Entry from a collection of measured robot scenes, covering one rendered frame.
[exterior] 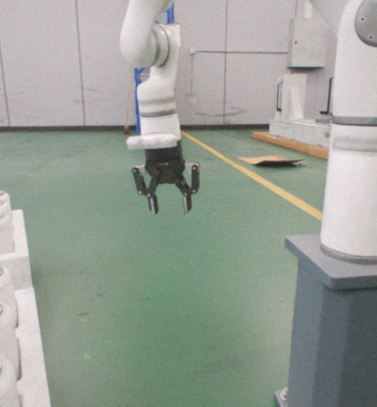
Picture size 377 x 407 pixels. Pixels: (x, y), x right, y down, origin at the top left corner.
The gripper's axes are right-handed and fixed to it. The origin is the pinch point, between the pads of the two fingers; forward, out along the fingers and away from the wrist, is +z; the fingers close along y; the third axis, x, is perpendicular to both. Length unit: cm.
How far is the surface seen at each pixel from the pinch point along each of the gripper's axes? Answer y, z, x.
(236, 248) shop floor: -7, 35, -47
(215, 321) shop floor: -7.0, 29.6, -1.0
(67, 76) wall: 314, -18, -521
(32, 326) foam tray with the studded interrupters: 13.2, 5.6, 31.8
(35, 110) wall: 369, 29, -494
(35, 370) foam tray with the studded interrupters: 7.0, 5.1, 40.0
